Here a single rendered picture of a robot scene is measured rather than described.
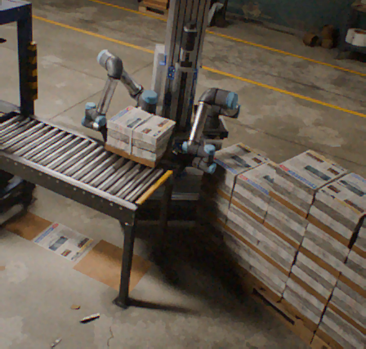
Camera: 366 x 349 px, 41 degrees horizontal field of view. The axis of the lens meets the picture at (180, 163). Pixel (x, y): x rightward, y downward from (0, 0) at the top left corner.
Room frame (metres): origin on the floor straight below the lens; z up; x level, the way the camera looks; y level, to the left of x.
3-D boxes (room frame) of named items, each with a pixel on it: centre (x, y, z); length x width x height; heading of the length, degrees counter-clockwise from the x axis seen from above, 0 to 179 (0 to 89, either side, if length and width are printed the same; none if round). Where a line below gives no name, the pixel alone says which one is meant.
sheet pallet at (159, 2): (9.49, 0.54, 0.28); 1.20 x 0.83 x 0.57; 69
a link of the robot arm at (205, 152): (2.81, -0.16, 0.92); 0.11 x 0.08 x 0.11; 77
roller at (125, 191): (2.54, 0.27, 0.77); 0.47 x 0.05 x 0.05; 159
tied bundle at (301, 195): (2.59, -0.81, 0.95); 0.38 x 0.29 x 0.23; 137
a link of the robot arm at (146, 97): (3.33, 0.31, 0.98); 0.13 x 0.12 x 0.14; 41
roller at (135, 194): (2.52, 0.20, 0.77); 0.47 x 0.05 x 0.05; 159
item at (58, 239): (2.75, 0.78, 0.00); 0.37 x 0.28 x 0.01; 69
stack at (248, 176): (2.67, -0.71, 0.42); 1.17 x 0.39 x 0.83; 47
